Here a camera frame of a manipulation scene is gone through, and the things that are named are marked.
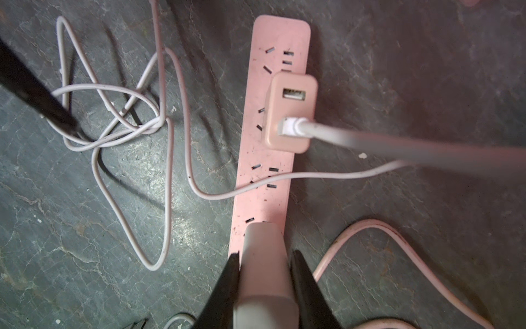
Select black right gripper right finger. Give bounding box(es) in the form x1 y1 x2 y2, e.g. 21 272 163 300
290 250 341 329

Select small white charger block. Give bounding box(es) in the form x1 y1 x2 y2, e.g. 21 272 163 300
233 222 299 328

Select white cables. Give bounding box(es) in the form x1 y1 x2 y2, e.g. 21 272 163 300
42 0 175 272

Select pink power strip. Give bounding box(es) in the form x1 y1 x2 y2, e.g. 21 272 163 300
227 14 312 264

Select pink power strip cord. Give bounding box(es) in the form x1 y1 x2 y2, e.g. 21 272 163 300
311 219 496 329

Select white usb charging cable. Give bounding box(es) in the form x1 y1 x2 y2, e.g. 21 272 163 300
164 47 526 202

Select pink usb wall adapter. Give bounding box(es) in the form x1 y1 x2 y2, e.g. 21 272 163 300
262 71 319 154

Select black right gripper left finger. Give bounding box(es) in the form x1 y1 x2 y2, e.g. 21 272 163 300
193 253 240 329

